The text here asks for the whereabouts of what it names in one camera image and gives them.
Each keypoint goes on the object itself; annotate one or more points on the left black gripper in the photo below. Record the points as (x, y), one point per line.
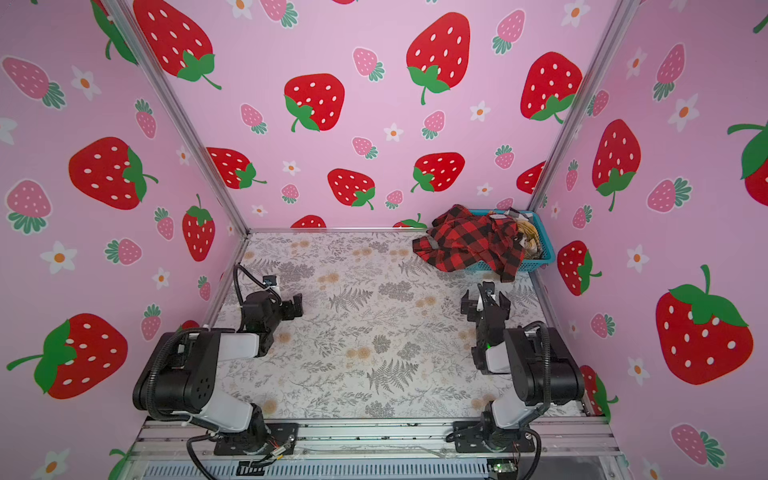
(287, 307)

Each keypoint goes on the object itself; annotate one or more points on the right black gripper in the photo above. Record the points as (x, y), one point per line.
(486, 308)

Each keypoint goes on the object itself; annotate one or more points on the red black plaid shirt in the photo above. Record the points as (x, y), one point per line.
(459, 239)

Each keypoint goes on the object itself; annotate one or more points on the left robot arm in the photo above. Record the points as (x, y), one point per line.
(178, 382)

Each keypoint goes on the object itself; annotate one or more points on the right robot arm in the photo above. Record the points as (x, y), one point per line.
(543, 373)

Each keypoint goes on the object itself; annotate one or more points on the yellow plaid shirt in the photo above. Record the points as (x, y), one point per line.
(531, 241)

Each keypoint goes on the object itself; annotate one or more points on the teal plastic basket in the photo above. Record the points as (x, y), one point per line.
(528, 265)

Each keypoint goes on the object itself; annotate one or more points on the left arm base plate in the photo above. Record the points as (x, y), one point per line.
(280, 437)

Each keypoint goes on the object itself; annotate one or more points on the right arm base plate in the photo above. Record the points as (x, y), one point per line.
(476, 437)

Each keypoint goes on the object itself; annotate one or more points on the aluminium frame rail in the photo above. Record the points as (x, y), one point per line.
(403, 438)

